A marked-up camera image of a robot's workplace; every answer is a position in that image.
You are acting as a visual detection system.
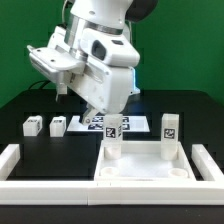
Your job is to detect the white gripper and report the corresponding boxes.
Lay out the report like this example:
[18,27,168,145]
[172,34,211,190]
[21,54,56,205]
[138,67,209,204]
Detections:
[28,28,140,125]

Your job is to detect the white U-shaped obstacle fence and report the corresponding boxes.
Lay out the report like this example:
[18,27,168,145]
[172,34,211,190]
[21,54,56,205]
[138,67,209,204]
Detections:
[0,144,224,205]

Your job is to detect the white AprilTag base plate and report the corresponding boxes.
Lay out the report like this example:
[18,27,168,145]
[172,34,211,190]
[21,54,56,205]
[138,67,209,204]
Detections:
[67,116,150,132]

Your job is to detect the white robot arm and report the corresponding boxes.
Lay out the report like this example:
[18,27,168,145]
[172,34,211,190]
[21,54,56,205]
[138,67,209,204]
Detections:
[28,0,158,125]

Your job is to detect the black cable bundle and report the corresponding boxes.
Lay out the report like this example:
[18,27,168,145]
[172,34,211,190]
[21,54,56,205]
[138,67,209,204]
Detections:
[27,79,51,91]

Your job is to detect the white square table top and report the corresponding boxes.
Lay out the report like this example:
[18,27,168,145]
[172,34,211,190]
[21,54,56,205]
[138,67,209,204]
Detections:
[94,141,196,181]

